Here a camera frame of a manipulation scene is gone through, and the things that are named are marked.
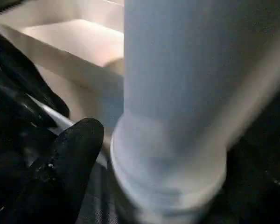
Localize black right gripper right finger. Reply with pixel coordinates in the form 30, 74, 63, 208
212, 140, 280, 224

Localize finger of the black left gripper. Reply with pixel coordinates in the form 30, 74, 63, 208
0, 25, 70, 117
0, 66, 60, 165

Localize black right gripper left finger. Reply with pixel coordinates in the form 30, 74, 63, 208
4, 117, 105, 224

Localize white plastic table top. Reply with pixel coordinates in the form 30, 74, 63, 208
0, 0, 126, 128

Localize white plastic table leg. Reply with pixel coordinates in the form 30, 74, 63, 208
110, 0, 280, 224

